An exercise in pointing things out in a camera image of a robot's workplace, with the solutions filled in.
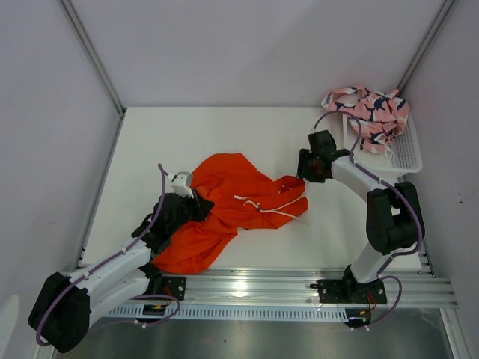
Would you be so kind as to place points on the orange shorts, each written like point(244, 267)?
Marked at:
point(243, 198)

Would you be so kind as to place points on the slotted cable duct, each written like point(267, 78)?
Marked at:
point(309, 313)

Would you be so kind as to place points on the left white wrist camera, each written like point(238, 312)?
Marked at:
point(181, 184)

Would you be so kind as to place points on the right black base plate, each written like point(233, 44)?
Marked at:
point(348, 291)

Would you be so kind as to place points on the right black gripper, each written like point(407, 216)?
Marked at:
point(304, 155)

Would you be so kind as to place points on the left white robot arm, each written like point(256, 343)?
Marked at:
point(69, 304)

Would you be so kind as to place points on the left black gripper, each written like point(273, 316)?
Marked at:
point(201, 206)

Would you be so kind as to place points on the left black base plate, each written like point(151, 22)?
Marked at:
point(167, 285)

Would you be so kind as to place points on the aluminium mounting rail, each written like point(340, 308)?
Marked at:
point(261, 287)

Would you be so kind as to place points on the white plastic basket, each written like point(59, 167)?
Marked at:
point(403, 157)

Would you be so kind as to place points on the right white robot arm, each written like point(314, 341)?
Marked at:
point(394, 225)

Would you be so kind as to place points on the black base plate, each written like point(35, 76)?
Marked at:
point(348, 291)
point(167, 285)

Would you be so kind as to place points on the pink patterned shorts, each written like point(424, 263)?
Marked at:
point(378, 117)

